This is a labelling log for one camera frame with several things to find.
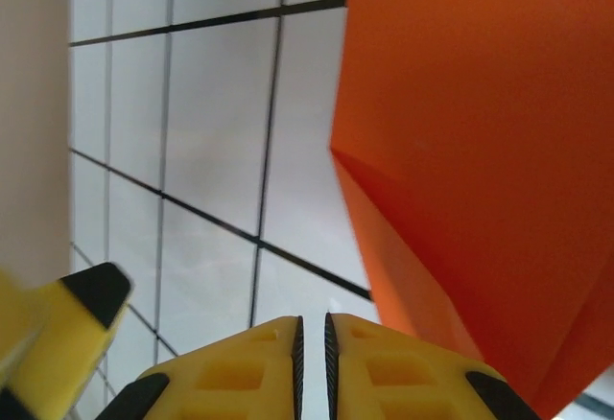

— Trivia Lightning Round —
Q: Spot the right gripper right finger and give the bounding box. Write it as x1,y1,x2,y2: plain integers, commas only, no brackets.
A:
324,313,541,420

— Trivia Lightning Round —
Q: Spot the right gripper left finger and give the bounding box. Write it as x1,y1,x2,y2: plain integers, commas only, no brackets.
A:
98,315,304,420

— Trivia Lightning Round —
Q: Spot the orange square paper sheet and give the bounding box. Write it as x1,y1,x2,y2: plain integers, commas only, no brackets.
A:
329,0,614,420

